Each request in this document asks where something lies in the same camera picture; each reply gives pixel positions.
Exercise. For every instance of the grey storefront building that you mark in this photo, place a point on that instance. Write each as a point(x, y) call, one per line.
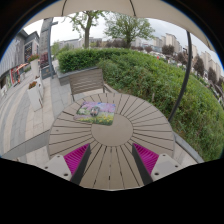
point(16, 56)

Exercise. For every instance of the beige umbrella canopy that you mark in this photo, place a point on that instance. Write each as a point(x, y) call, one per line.
point(100, 6)

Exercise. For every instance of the white flower planter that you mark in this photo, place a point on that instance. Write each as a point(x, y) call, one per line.
point(34, 66)
point(34, 96)

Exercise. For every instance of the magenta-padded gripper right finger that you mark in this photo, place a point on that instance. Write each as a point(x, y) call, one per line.
point(146, 159)

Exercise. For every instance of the flower print mouse pad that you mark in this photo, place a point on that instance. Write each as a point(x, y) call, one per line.
point(106, 115)

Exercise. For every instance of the thin-crowned tree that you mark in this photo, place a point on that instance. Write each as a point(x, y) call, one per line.
point(87, 30)

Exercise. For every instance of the green hedge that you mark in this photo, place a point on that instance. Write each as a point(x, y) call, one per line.
point(143, 80)

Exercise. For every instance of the brown slatted chair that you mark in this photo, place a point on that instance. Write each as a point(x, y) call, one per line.
point(86, 81)

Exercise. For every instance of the beige apartment buildings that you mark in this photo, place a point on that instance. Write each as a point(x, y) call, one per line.
point(206, 60)

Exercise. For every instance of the dense-crowned tree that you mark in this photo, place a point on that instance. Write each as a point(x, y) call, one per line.
point(128, 28)

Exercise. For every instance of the grey sign pillar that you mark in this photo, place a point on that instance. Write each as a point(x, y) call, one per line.
point(46, 46)

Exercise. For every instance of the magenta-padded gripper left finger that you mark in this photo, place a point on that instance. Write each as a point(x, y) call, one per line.
point(76, 159)

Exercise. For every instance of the dark curved umbrella pole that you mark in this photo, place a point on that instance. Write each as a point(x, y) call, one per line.
point(185, 76)

